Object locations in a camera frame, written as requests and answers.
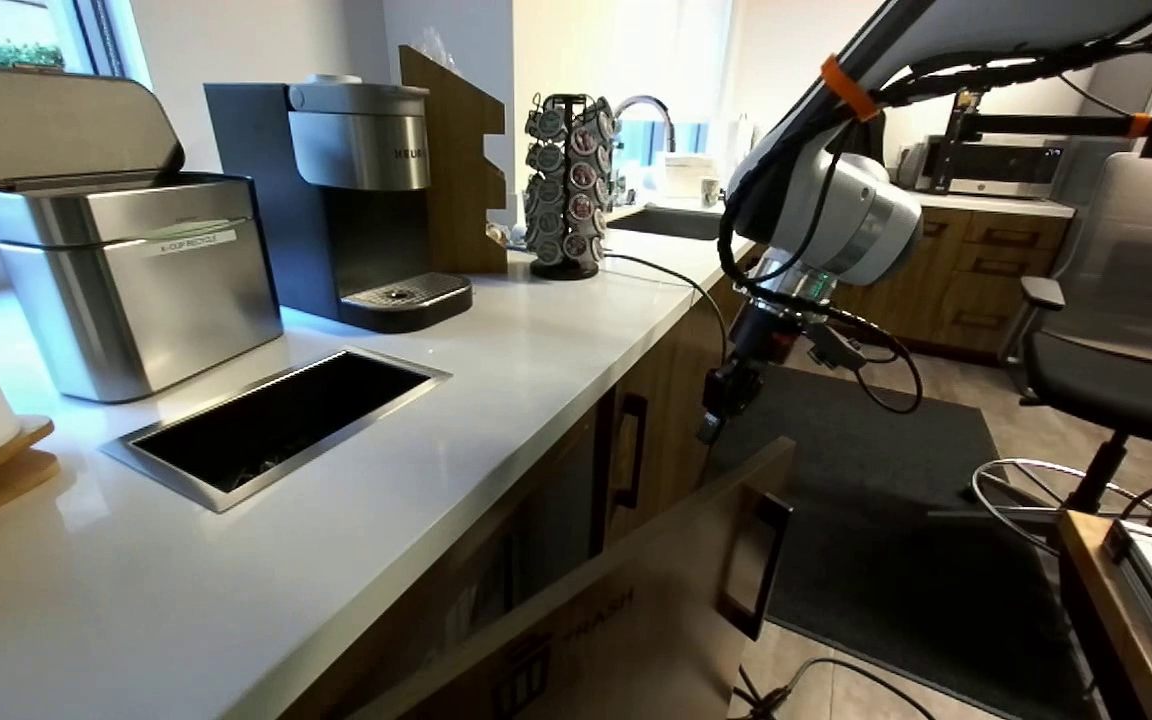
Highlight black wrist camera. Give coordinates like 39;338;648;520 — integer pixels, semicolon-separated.
806;320;871;377

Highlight wooden stepped board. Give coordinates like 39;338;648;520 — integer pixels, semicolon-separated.
397;39;517;282

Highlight black coffee machine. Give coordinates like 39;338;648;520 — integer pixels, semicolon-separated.
201;71;474;338

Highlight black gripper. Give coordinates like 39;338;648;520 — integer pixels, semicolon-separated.
697;301;794;447

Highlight black floor cable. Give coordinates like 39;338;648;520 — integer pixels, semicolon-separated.
723;651;939;720

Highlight thin black counter cable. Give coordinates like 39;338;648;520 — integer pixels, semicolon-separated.
595;250;745;341

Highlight curved metal faucet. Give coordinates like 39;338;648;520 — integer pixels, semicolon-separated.
606;89;680;159

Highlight black frame machine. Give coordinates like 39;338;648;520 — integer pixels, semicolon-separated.
893;89;1148;203

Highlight stainless steel bin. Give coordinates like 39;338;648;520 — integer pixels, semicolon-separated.
0;62;289;409

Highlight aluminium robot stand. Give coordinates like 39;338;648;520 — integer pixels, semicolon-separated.
1050;502;1152;720

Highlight wooden kitchen cabinet carcass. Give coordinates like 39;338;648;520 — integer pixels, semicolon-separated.
272;237;806;720

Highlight dark sink basin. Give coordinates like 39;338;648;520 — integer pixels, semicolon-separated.
600;197;729;243

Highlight wooden cabinet door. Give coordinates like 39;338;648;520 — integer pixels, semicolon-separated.
595;309;745;551

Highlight orange cable strap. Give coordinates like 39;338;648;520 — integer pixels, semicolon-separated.
815;53;885;128

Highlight light wooden drawer cabinet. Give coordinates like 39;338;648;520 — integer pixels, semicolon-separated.
853;188;1083;365

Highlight black cabinet door handle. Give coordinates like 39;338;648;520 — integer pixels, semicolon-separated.
606;389;653;518
711;488;794;645

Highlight metal framed counter opening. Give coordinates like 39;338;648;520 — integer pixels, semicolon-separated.
99;344;449;520

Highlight window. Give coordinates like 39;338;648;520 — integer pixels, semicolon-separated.
0;0;137;79

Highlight white cabinet door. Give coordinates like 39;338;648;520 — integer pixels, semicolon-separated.
349;436;802;720

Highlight coffee pod carousel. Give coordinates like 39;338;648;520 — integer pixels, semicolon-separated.
518;89;625;284

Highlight grey office chair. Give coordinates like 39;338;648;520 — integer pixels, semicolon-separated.
995;144;1152;520

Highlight dark floor mat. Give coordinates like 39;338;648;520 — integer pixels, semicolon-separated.
705;367;1109;720

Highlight white floor cable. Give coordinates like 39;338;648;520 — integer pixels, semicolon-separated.
965;447;1102;550

